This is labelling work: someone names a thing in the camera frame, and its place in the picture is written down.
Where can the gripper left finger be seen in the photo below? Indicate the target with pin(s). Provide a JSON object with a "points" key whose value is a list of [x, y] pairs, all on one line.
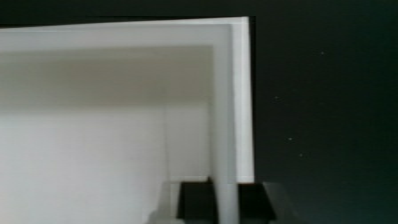
{"points": [[197, 203]]}

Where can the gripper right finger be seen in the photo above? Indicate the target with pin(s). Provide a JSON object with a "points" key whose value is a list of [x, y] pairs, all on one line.
{"points": [[256, 211]]}

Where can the white drawer cabinet frame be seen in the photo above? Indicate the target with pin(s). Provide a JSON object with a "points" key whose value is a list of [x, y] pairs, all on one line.
{"points": [[124, 119]]}

